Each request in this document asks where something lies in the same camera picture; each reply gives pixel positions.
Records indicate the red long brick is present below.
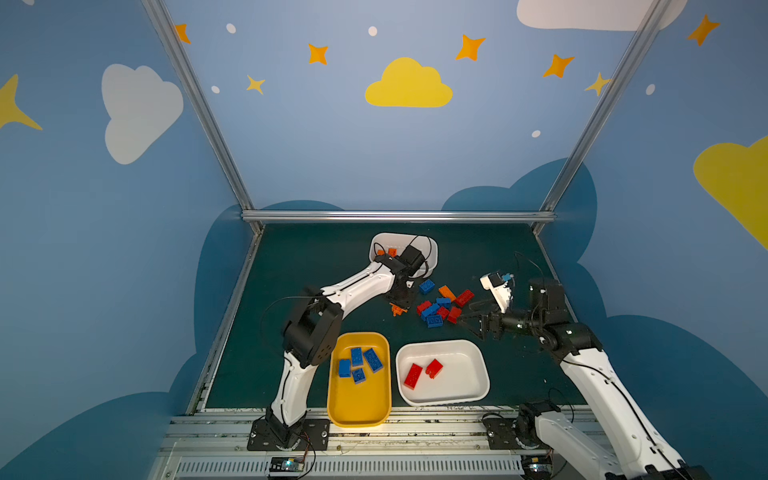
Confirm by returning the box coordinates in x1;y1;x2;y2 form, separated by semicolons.
417;301;432;315

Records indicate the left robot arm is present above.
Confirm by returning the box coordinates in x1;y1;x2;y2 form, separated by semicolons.
265;233;438;436

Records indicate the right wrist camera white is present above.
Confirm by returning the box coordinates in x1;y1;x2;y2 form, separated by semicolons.
480;272;514;313

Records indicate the blue 2x4 brick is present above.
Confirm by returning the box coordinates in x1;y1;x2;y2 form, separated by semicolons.
363;348;384;373

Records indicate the far white plastic bin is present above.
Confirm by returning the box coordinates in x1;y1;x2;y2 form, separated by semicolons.
368;232;438;278

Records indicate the orange 2x4 plate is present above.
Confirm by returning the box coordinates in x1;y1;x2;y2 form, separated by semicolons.
438;285;456;302

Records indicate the red 2x4 lego brick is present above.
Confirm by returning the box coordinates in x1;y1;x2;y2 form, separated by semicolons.
403;363;423;390

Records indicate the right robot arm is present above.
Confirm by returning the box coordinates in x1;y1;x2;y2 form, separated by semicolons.
457;272;709;479

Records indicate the white plastic bin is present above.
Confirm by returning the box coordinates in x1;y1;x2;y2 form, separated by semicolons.
395;340;491;407
368;232;438;278

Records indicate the small blue 2x2 brick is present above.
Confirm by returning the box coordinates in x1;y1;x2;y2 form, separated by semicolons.
351;368;366;385

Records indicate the near white plastic bin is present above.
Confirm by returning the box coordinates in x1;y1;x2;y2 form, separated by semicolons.
395;340;491;407

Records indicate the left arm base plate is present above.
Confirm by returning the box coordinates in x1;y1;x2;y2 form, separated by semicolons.
246;417;331;452

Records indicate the red cube brick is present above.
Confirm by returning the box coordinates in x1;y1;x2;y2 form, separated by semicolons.
425;359;443;379

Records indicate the right circuit board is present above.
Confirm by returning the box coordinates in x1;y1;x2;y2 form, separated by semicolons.
521;456;553;480

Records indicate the blue 2x3 lego brick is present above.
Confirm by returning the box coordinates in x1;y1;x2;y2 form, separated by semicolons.
350;347;364;368

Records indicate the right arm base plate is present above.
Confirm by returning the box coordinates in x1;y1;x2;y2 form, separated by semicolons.
481;413;550;450

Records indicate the yellow plastic bin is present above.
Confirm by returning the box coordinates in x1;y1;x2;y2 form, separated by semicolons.
327;332;392;428

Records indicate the circuit board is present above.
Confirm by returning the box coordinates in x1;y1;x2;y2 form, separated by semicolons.
267;456;305;478
521;456;553;480

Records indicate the left circuit board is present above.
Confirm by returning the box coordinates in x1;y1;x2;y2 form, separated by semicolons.
267;456;305;478

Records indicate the orange lego chassis piece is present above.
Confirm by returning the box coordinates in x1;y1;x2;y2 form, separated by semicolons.
391;304;408;316

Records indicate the red sloped brick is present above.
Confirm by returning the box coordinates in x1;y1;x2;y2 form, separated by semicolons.
446;306;463;325

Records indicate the large red lego plate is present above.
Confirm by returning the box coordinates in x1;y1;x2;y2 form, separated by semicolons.
454;289;474;308

